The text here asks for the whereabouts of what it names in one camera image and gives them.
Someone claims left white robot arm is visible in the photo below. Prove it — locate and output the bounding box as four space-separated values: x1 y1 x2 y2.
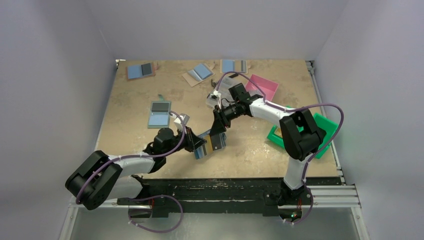
65 127 207 210

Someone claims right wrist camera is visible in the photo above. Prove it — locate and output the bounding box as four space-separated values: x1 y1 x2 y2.
206 89 222 108

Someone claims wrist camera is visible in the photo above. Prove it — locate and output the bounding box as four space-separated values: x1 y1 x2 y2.
173 113 190 131
206 89 222 108

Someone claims pink plastic bin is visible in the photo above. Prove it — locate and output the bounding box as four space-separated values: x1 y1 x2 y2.
245 74 279 102

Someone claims green tray lid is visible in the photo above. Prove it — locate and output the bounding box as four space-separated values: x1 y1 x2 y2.
313 113 339 159

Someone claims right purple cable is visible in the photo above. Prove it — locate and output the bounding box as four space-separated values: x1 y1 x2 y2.
214 71 345 226

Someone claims gold card from holder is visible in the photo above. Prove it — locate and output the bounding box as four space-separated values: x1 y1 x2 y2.
201 134 213 157

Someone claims brown open card holder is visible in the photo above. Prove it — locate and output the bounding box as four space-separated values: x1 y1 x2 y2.
126 62 159 81

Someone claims blue card holder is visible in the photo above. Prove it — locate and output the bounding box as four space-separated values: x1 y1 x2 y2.
194 130 227 160

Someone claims beige open card holder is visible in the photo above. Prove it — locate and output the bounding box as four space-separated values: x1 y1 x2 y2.
220 59 250 74

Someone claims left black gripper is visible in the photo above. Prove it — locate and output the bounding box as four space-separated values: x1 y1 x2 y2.
163 125 206 157

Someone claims teal open card holder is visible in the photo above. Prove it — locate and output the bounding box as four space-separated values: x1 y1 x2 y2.
147 94 172 129

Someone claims clear plastic organizer box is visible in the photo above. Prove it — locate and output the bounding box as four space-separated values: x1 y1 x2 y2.
206 76 241 109

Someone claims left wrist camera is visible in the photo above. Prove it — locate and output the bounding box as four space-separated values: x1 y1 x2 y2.
173 113 190 131

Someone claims tan open card holder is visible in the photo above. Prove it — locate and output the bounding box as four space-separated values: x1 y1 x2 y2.
182 63 215 87

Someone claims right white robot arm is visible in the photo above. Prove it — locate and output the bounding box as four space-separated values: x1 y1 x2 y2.
209 83 326 206

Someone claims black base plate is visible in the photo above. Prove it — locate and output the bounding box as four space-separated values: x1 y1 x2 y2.
116 177 342 220

